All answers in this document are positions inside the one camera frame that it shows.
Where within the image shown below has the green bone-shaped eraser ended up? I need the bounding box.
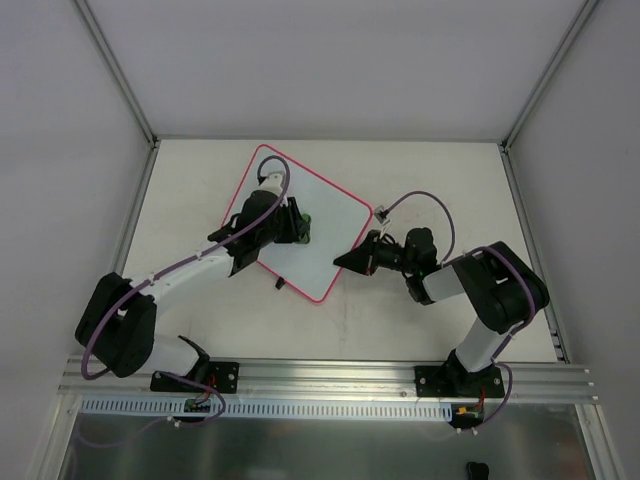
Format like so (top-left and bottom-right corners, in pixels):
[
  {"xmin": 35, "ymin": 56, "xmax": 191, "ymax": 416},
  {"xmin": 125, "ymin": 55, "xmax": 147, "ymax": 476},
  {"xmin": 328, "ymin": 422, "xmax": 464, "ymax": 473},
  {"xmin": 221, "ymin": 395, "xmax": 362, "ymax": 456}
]
[{"xmin": 296, "ymin": 214, "xmax": 311, "ymax": 244}]

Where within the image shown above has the pink framed whiteboard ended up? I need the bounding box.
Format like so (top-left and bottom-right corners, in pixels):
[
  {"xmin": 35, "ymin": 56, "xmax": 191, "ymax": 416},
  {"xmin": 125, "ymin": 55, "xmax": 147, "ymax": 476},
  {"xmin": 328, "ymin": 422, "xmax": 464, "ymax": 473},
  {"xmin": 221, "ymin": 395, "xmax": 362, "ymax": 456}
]
[{"xmin": 223, "ymin": 144, "xmax": 373, "ymax": 304}]

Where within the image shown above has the aluminium frame post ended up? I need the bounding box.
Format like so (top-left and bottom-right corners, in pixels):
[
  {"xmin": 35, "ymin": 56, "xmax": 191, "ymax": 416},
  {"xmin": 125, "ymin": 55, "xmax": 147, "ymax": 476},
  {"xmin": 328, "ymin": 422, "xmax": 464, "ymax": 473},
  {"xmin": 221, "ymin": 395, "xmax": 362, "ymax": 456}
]
[
  {"xmin": 72, "ymin": 0, "xmax": 157, "ymax": 146},
  {"xmin": 501, "ymin": 0, "xmax": 601, "ymax": 152}
]

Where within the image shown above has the left aluminium frame post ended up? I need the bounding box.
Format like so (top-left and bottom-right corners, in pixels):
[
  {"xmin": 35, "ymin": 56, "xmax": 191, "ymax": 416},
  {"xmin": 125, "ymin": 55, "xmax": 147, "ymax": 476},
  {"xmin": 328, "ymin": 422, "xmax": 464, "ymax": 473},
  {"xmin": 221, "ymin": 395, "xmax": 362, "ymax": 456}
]
[{"xmin": 72, "ymin": 0, "xmax": 157, "ymax": 146}]

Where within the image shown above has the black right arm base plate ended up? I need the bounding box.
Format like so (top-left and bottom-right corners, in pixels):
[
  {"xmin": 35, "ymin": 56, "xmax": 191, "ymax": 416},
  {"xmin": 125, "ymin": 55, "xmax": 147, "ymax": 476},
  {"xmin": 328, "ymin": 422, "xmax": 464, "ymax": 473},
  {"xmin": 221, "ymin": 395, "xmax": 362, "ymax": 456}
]
[{"xmin": 414, "ymin": 365, "xmax": 505, "ymax": 399}]

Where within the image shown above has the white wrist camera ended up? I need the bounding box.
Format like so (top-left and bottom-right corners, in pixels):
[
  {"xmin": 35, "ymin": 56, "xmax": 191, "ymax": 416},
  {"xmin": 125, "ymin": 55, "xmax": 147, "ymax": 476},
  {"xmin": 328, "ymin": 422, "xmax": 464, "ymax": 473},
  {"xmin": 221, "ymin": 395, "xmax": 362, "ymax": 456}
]
[
  {"xmin": 258, "ymin": 172, "xmax": 286, "ymax": 196},
  {"xmin": 374, "ymin": 206, "xmax": 391, "ymax": 237}
]

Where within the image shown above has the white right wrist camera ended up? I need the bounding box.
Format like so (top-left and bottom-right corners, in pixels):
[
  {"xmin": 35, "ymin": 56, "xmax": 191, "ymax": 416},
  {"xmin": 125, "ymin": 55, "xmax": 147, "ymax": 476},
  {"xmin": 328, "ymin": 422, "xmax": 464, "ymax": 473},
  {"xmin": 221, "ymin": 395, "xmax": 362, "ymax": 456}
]
[{"xmin": 374, "ymin": 206, "xmax": 391, "ymax": 237}]

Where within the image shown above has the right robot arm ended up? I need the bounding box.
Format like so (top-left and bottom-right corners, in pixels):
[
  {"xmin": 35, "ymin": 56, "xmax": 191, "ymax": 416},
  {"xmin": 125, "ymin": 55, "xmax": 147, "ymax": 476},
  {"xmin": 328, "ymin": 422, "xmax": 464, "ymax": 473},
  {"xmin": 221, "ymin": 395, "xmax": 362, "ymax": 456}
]
[{"xmin": 333, "ymin": 227, "xmax": 550, "ymax": 398}]

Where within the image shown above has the aluminium mounting rail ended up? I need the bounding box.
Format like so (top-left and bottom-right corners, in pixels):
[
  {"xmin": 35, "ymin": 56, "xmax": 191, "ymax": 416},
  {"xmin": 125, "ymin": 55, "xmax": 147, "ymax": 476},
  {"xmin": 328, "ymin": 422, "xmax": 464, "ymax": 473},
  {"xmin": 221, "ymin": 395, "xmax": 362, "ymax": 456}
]
[{"xmin": 57, "ymin": 355, "xmax": 600, "ymax": 404}]

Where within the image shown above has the black object at bottom edge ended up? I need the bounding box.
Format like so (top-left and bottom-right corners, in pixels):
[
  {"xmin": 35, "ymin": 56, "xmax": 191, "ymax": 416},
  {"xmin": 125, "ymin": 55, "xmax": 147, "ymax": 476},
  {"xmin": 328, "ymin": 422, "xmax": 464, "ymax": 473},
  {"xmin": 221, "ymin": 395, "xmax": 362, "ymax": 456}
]
[{"xmin": 466, "ymin": 462, "xmax": 490, "ymax": 480}]

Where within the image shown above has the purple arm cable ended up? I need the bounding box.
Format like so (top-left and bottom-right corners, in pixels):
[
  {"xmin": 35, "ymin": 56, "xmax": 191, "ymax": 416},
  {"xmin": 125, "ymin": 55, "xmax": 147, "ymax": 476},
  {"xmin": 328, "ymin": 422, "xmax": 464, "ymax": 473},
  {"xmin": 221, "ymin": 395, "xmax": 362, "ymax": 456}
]
[
  {"xmin": 384, "ymin": 190, "xmax": 539, "ymax": 434},
  {"xmin": 74, "ymin": 155, "xmax": 292, "ymax": 449}
]

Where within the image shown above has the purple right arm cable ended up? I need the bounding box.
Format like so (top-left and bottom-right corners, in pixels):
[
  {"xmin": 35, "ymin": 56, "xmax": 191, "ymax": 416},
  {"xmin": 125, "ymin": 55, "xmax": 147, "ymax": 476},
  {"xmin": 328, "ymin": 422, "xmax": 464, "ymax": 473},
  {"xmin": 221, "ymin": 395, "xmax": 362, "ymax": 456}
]
[{"xmin": 384, "ymin": 190, "xmax": 539, "ymax": 434}]

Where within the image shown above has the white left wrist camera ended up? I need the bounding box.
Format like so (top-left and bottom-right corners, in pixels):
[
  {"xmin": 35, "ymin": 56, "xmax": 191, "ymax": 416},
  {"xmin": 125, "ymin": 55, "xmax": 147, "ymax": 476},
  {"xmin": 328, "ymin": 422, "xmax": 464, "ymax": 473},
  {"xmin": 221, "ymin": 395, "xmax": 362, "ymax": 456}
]
[{"xmin": 258, "ymin": 172, "xmax": 286, "ymax": 196}]

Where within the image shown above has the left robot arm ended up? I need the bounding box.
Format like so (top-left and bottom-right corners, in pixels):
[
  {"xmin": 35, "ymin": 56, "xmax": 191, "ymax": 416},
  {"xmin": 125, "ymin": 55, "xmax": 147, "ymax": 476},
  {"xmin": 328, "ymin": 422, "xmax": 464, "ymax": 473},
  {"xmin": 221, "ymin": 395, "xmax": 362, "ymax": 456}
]
[{"xmin": 75, "ymin": 190, "xmax": 311, "ymax": 390}]

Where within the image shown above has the white slotted cable duct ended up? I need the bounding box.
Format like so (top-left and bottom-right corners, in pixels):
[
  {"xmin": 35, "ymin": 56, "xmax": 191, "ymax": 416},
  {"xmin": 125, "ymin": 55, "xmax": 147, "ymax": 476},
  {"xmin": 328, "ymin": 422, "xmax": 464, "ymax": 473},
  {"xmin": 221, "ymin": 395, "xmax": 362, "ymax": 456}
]
[{"xmin": 79, "ymin": 396, "xmax": 453, "ymax": 423}]

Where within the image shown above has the right aluminium frame post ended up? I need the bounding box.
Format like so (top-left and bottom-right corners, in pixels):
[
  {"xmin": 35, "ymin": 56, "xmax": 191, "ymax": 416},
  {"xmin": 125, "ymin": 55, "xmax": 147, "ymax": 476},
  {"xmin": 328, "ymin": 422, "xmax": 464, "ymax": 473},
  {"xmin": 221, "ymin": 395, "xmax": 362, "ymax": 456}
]
[{"xmin": 501, "ymin": 0, "xmax": 601, "ymax": 152}]

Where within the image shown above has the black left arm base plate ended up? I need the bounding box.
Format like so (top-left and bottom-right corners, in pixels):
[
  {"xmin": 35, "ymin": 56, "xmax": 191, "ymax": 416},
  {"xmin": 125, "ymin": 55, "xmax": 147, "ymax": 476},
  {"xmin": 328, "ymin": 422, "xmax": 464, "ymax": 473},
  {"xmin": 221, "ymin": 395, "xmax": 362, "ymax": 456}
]
[{"xmin": 150, "ymin": 361, "xmax": 240, "ymax": 394}]

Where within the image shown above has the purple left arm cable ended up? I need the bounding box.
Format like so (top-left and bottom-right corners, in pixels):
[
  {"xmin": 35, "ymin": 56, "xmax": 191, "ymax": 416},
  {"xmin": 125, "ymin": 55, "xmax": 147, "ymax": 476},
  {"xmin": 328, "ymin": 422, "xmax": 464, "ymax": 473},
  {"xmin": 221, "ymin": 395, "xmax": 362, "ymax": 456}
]
[{"xmin": 74, "ymin": 155, "xmax": 292, "ymax": 449}]

